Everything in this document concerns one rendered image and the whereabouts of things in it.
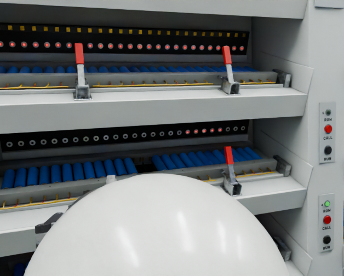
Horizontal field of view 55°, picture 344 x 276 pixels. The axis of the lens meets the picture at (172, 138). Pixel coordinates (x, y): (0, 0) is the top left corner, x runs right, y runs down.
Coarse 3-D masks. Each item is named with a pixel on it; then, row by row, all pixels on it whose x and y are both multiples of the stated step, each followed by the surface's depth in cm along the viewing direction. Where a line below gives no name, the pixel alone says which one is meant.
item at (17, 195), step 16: (256, 160) 71; (272, 160) 71; (128, 176) 61; (192, 176) 65; (208, 176) 66; (240, 176) 67; (0, 192) 54; (16, 192) 54; (32, 192) 55; (48, 192) 56; (64, 192) 57; (80, 192) 58; (0, 208) 52
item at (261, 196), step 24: (120, 144) 70; (144, 144) 72; (168, 144) 74; (192, 144) 76; (264, 144) 79; (288, 168) 69; (312, 168) 64; (264, 192) 64; (288, 192) 65; (0, 216) 52; (24, 216) 52; (48, 216) 53; (0, 240) 49; (24, 240) 50
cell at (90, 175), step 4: (84, 164) 66; (88, 164) 65; (92, 164) 66; (84, 168) 65; (88, 168) 64; (92, 168) 64; (84, 172) 64; (88, 172) 62; (92, 172) 62; (88, 176) 61; (92, 176) 61
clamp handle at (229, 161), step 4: (224, 148) 64; (228, 148) 63; (228, 152) 63; (228, 156) 63; (232, 156) 63; (228, 160) 63; (232, 160) 63; (228, 164) 63; (232, 164) 63; (228, 168) 63; (232, 168) 63; (232, 172) 63; (232, 176) 62; (228, 180) 63; (232, 180) 62
